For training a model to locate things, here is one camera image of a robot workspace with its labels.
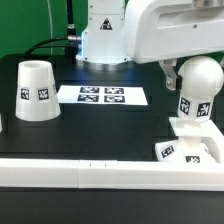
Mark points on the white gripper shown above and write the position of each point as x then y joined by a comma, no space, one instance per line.
163,30

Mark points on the white lamp bulb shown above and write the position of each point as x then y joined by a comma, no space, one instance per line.
202,79

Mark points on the white lamp base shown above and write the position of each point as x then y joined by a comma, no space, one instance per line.
189,146

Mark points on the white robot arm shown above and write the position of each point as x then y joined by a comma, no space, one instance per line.
102,41

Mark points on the white conical lamp shade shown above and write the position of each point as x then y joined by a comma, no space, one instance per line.
36,98

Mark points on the white marker sheet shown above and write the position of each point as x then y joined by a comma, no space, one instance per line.
102,95

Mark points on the white left fence piece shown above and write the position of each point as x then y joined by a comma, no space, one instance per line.
1,123

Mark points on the white front fence bar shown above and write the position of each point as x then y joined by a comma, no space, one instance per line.
83,174

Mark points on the black vertical cable post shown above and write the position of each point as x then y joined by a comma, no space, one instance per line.
71,30

